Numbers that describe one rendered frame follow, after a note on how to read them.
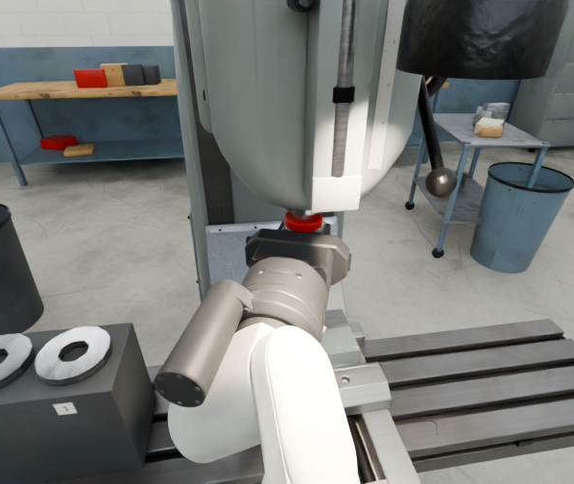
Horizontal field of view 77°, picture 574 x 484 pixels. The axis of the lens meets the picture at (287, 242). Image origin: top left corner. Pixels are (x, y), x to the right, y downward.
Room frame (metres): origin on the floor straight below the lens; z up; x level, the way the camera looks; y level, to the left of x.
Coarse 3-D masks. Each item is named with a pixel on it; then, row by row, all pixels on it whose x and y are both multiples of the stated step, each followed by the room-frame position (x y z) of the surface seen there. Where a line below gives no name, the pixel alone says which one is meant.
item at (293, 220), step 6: (288, 216) 0.39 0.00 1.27; (294, 216) 0.39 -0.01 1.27; (312, 216) 0.39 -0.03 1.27; (318, 216) 0.39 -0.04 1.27; (288, 222) 0.38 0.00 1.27; (294, 222) 0.37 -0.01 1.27; (300, 222) 0.37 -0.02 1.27; (306, 222) 0.37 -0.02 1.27; (312, 222) 0.37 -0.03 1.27; (318, 222) 0.38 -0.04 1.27; (294, 228) 0.37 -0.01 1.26; (300, 228) 0.37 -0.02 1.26; (306, 228) 0.37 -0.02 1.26; (312, 228) 0.37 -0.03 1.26; (318, 228) 0.37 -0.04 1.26
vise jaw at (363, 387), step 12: (336, 372) 0.36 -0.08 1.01; (348, 372) 0.36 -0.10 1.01; (360, 372) 0.36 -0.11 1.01; (372, 372) 0.36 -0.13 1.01; (348, 384) 0.34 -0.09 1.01; (360, 384) 0.34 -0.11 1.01; (372, 384) 0.34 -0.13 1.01; (384, 384) 0.34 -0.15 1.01; (348, 396) 0.33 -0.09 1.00; (360, 396) 0.33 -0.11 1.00; (372, 396) 0.33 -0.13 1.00; (384, 396) 0.33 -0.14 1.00; (348, 408) 0.31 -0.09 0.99; (360, 408) 0.32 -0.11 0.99; (372, 408) 0.32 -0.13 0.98; (384, 408) 0.32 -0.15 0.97
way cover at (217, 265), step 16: (240, 224) 0.74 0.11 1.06; (256, 224) 0.75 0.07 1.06; (272, 224) 0.75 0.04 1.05; (336, 224) 0.77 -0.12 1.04; (208, 240) 0.71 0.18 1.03; (224, 240) 0.72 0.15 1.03; (240, 240) 0.72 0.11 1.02; (208, 256) 0.70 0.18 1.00; (224, 256) 0.70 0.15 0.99; (240, 256) 0.71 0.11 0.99; (224, 272) 0.68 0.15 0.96; (240, 272) 0.69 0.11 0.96; (336, 288) 0.69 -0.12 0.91; (336, 304) 0.66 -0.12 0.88
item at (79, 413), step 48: (0, 336) 0.35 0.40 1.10; (48, 336) 0.36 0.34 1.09; (96, 336) 0.35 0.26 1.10; (0, 384) 0.28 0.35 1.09; (48, 384) 0.28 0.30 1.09; (96, 384) 0.28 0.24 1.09; (144, 384) 0.36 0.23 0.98; (0, 432) 0.25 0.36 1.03; (48, 432) 0.26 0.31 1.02; (96, 432) 0.27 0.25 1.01; (144, 432) 0.31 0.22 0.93; (0, 480) 0.25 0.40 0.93; (48, 480) 0.26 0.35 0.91
